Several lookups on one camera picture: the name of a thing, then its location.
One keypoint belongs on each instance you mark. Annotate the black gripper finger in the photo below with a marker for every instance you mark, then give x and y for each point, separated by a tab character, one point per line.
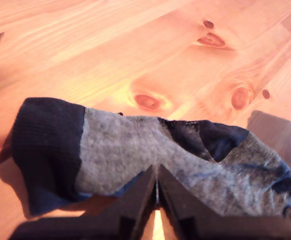
138	200
178	200

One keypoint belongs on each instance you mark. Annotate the grey navy argyle sock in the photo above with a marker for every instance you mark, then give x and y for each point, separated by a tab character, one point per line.
60	197
125	145

